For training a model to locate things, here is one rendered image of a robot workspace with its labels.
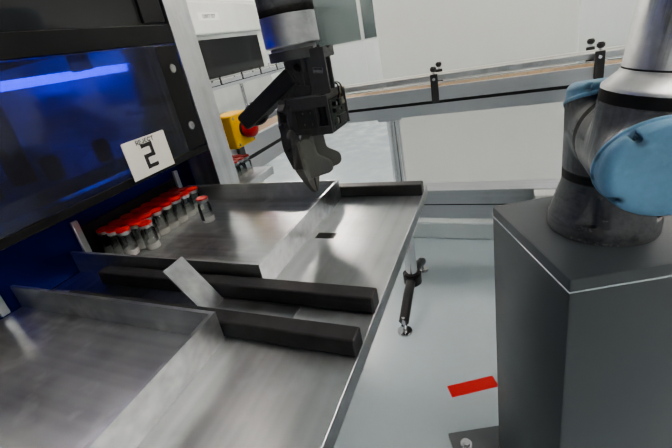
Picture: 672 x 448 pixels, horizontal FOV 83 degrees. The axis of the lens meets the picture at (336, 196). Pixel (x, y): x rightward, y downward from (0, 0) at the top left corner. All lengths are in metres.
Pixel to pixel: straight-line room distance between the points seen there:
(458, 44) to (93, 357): 1.79
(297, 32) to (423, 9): 1.47
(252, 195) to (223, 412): 0.47
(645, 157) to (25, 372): 0.66
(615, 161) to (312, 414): 0.38
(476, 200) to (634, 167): 1.03
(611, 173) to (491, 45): 1.50
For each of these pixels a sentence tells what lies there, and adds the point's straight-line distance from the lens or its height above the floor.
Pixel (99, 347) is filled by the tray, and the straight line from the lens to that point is 0.50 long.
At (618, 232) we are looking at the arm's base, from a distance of 0.67.
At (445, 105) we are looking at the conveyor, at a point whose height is 0.87.
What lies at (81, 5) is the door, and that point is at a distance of 0.68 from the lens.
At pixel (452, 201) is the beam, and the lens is 1.49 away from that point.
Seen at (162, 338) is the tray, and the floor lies 0.88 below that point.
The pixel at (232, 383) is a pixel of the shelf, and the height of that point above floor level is 0.88.
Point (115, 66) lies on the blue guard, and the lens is 0.67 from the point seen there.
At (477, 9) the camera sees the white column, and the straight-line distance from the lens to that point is 1.94.
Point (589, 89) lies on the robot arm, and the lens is 0.63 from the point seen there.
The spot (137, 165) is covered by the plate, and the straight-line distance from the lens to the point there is 0.66.
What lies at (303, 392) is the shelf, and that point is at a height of 0.88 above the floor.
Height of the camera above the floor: 1.13
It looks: 22 degrees down
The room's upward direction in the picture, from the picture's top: 11 degrees counter-clockwise
